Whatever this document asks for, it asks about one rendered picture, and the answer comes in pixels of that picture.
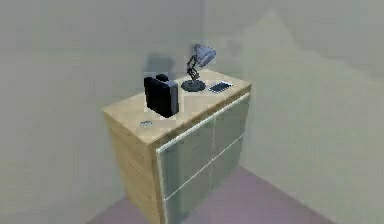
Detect black box-shaped alarm clock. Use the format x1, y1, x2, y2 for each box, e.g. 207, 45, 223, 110
143, 73, 180, 119

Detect dark flat cell phone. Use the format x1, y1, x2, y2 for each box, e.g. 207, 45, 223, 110
207, 80, 234, 95

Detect grey desk lamp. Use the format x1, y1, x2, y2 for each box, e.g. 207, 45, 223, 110
180, 43, 217, 93

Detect light wood chest of drawers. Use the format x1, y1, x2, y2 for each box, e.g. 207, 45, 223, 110
102, 68, 253, 224

